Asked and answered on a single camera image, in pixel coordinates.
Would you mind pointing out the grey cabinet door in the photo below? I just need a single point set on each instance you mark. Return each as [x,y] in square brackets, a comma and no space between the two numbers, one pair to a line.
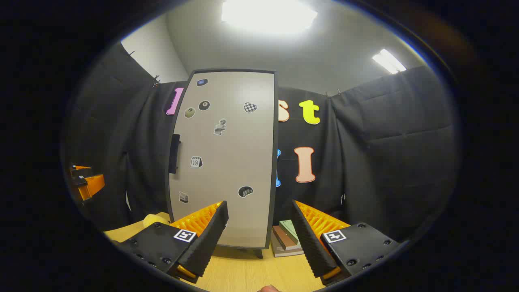
[231,162]

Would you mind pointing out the large ceiling light panel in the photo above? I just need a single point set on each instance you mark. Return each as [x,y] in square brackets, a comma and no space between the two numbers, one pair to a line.
[267,16]

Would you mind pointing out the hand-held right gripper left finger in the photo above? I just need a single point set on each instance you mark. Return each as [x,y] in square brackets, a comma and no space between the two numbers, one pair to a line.
[206,239]

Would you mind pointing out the brown book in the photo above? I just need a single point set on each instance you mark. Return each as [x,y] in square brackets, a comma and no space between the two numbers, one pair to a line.
[284,239]

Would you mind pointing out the yellow round bun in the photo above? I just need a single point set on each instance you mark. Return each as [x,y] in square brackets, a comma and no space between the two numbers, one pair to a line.
[153,220]

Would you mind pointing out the black backdrop cloth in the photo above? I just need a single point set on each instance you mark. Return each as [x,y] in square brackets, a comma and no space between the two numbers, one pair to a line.
[385,162]

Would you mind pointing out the small ceiling light panel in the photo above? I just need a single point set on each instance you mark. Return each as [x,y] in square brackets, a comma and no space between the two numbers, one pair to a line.
[388,61]

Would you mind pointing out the grey book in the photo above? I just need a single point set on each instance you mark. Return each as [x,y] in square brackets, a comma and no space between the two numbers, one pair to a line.
[284,252]

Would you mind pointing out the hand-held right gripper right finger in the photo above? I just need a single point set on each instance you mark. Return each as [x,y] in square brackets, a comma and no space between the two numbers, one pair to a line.
[310,239]

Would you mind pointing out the dark grey cabinet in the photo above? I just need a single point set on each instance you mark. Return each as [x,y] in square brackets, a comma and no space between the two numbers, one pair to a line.
[258,253]

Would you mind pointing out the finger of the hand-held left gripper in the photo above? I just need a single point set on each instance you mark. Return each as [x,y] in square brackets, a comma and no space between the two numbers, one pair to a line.
[79,171]
[93,185]

